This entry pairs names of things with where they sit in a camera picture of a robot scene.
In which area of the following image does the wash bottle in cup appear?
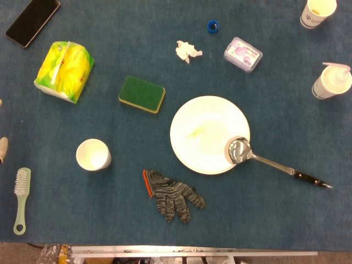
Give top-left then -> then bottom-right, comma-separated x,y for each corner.
311,65 -> 352,100

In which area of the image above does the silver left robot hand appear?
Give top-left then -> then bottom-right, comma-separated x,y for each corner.
0,98 -> 9,163

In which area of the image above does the green yellow sponge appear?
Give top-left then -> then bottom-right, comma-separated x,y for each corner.
118,75 -> 166,114

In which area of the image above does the black smartphone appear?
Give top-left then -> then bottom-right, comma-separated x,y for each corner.
4,0 -> 61,49

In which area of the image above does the empty white paper cup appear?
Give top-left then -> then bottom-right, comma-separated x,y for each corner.
75,138 -> 112,172

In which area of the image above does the yellow green tissue pack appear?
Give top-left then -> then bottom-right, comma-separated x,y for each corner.
33,41 -> 96,105

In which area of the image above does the teal table cloth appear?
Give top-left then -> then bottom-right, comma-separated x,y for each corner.
0,0 -> 352,252

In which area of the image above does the paper cup blue logo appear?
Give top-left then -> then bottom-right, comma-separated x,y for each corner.
299,0 -> 338,30

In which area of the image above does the aluminium table edge rail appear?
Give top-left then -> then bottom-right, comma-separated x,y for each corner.
70,245 -> 318,259

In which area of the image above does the white squeeze wash bottle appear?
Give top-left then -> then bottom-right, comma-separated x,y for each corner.
322,62 -> 352,89

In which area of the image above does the blue bottle cap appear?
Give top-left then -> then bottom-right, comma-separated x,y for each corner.
206,19 -> 220,34

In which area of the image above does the steel serving spoon black handle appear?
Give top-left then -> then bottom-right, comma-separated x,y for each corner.
224,136 -> 333,189

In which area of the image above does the white round plate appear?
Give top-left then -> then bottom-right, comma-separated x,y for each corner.
169,95 -> 251,175

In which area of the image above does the crumpled white tissue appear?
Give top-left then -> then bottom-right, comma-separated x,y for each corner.
175,40 -> 204,64

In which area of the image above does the light green scrub brush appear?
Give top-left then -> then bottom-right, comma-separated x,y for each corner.
13,167 -> 32,236

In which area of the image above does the grey striped work glove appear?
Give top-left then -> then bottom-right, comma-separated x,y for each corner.
142,169 -> 206,224

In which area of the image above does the clear plastic box purple label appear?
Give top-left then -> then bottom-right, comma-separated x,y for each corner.
223,36 -> 263,74

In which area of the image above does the clear plastic bag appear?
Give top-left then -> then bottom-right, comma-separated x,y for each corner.
35,243 -> 73,264

